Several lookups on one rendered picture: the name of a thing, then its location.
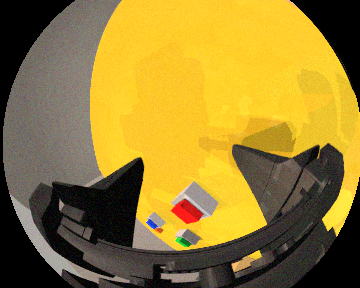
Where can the green button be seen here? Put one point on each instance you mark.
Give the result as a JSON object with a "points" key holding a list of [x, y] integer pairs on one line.
{"points": [[185, 237]]}

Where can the red button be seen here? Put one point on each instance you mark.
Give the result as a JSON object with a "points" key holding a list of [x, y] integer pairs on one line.
{"points": [[193, 204]]}

